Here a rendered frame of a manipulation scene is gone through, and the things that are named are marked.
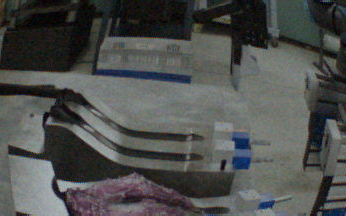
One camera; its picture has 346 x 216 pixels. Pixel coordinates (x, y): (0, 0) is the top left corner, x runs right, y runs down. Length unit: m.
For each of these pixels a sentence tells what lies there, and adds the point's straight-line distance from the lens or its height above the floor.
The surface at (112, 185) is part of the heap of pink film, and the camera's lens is 1.11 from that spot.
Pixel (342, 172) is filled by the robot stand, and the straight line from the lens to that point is 1.26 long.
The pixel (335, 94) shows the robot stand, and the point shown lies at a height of 0.97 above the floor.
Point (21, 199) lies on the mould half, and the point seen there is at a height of 0.91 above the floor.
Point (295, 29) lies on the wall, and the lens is 8.02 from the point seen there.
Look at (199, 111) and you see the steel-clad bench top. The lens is 1.92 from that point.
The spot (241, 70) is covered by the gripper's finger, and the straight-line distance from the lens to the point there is 1.37.
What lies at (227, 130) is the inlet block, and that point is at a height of 0.92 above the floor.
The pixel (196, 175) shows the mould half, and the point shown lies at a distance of 1.28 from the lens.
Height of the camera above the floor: 1.35
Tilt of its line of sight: 17 degrees down
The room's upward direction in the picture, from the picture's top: 7 degrees clockwise
